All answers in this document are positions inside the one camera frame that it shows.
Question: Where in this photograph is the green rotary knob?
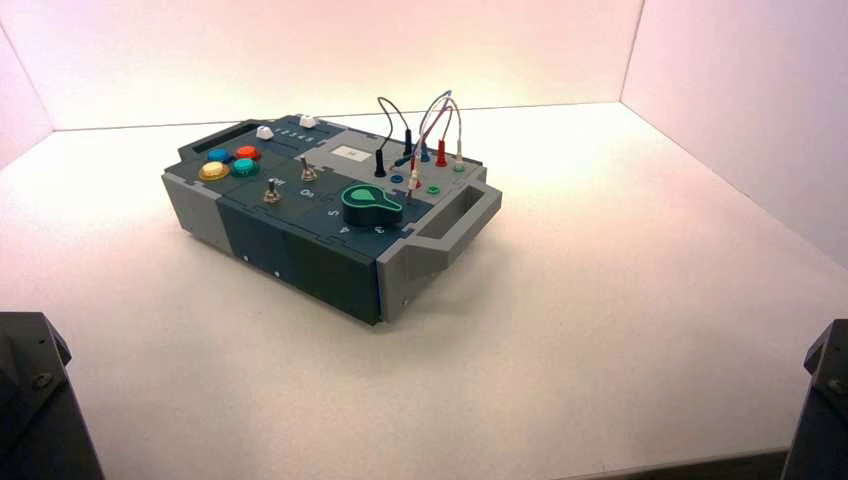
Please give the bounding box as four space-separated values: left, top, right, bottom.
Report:
339 184 405 229

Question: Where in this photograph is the grey and blue task box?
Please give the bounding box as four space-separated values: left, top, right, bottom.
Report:
160 113 503 327

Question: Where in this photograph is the white jumper cable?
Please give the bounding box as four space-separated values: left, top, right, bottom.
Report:
410 91 464 174

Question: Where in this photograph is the red jumper cable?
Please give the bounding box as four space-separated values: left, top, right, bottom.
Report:
409 102 456 167

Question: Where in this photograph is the black jumper cable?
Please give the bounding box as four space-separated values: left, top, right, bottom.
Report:
375 96 411 152

